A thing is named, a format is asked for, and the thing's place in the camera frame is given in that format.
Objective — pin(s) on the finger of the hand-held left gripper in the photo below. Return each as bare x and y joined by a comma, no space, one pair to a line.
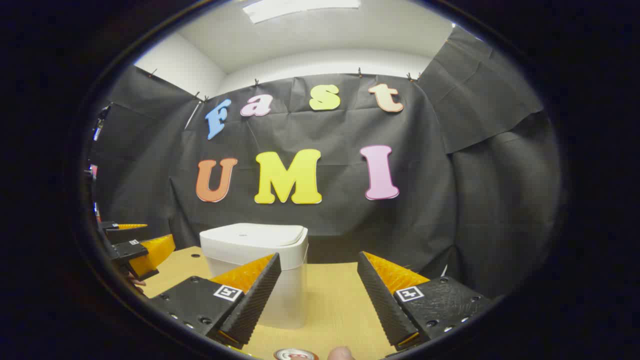
115,226
150,255

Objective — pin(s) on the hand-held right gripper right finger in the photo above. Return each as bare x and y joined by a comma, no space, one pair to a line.
382,300

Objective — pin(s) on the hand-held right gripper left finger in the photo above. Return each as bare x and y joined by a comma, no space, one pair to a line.
252,300

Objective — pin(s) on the white desktop garbage bin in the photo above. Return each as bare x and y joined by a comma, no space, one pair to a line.
250,240

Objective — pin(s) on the red pop can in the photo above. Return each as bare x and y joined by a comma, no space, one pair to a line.
295,355

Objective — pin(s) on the wooden desktop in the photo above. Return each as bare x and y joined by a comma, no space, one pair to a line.
330,310

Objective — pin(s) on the black backdrop cloth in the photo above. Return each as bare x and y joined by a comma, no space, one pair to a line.
325,140

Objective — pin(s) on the long ceiling light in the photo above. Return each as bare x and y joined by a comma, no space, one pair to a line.
300,9

